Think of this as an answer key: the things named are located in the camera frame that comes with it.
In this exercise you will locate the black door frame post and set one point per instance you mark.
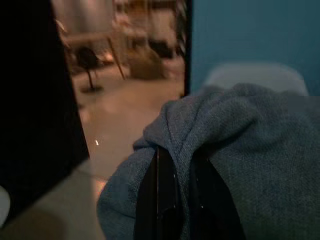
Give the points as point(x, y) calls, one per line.
point(188, 47)

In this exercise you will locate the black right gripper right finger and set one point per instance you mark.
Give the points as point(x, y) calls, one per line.
point(212, 202)

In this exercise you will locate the wooden table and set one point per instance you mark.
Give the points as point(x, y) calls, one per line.
point(100, 42)

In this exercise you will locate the blue-grey fabric pillow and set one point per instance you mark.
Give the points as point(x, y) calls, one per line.
point(240, 160)

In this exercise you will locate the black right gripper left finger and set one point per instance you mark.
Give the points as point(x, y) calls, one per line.
point(157, 197)

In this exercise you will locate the black chair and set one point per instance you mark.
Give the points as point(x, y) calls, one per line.
point(87, 58)

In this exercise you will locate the black panel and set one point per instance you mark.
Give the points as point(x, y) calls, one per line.
point(32, 105)

